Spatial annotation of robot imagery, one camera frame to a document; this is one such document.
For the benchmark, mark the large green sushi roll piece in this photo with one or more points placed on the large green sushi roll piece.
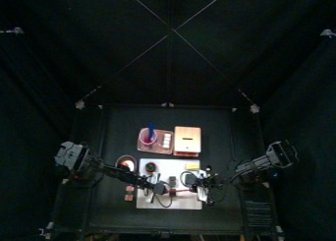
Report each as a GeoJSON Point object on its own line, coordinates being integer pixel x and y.
{"type": "Point", "coordinates": [172, 184]}

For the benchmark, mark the red toy knife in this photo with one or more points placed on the red toy knife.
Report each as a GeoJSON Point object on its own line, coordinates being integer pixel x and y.
{"type": "Point", "coordinates": [181, 191]}

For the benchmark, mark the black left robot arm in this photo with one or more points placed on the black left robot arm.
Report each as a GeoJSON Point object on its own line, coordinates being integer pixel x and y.
{"type": "Point", "coordinates": [104, 168]}

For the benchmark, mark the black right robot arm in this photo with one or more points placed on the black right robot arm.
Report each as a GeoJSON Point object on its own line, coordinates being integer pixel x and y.
{"type": "Point", "coordinates": [267, 161]}

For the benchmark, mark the pink sushi piece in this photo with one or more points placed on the pink sushi piece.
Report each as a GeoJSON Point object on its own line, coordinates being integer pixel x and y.
{"type": "Point", "coordinates": [128, 197]}
{"type": "Point", "coordinates": [129, 188]}

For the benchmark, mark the small white sushi piece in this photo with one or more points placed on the small white sushi piece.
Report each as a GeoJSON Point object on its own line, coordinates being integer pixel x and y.
{"type": "Point", "coordinates": [167, 135]}
{"type": "Point", "coordinates": [167, 140]}
{"type": "Point", "coordinates": [167, 144]}

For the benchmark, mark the yellow and white sponge block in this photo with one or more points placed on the yellow and white sponge block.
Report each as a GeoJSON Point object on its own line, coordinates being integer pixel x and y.
{"type": "Point", "coordinates": [192, 166]}

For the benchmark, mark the white cutting board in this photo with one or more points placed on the white cutting board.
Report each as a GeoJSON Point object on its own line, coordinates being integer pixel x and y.
{"type": "Point", "coordinates": [184, 204]}

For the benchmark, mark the brown toy flower pot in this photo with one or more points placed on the brown toy flower pot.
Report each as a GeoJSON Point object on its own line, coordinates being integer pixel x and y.
{"type": "Point", "coordinates": [151, 167]}

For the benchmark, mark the toy carrot with green leaves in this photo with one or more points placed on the toy carrot with green leaves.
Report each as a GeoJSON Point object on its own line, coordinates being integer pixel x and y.
{"type": "Point", "coordinates": [151, 166]}

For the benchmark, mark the metal bowl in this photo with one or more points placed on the metal bowl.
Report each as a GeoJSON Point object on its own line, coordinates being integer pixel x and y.
{"type": "Point", "coordinates": [125, 163]}

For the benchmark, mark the wooden tray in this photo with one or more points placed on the wooden tray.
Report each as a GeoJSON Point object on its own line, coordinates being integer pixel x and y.
{"type": "Point", "coordinates": [157, 150]}

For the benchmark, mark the wooden box with red side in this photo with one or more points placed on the wooden box with red side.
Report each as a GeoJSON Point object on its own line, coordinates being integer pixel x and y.
{"type": "Point", "coordinates": [187, 140]}

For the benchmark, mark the black printed sheet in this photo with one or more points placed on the black printed sheet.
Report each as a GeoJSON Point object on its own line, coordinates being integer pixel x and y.
{"type": "Point", "coordinates": [257, 212]}

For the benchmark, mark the red plastic cup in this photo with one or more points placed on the red plastic cup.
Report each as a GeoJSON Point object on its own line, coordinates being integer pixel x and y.
{"type": "Point", "coordinates": [148, 137]}

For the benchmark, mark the blue pen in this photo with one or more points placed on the blue pen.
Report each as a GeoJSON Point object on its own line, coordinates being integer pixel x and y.
{"type": "Point", "coordinates": [151, 132]}

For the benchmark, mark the silver frame corner bracket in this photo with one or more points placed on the silver frame corner bracket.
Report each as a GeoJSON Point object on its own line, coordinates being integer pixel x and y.
{"type": "Point", "coordinates": [79, 104]}
{"type": "Point", "coordinates": [255, 108]}
{"type": "Point", "coordinates": [327, 32]}
{"type": "Point", "coordinates": [16, 30]}

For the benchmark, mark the vertical metal frame pole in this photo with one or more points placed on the vertical metal frame pole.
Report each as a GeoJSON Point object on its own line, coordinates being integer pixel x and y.
{"type": "Point", "coordinates": [168, 71]}

